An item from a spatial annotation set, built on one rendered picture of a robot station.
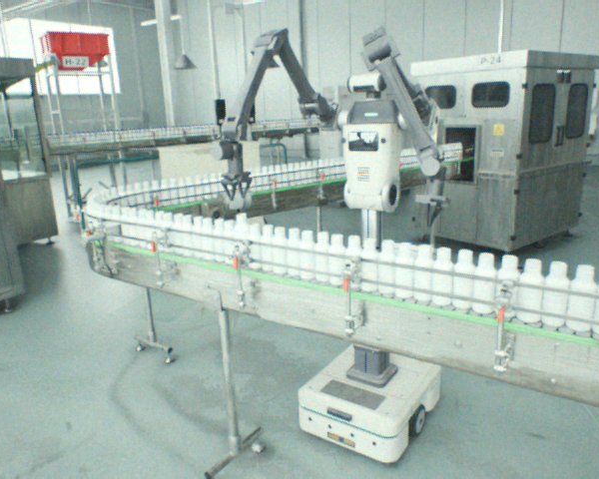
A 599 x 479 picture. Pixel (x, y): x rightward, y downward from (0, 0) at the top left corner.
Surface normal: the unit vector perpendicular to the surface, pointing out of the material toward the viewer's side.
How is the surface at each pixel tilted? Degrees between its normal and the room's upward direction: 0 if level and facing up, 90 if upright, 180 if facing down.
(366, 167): 90
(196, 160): 90
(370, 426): 90
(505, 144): 90
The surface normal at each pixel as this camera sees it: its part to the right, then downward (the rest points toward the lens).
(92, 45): 0.61, 0.18
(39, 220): 0.82, 0.11
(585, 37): -0.57, 0.24
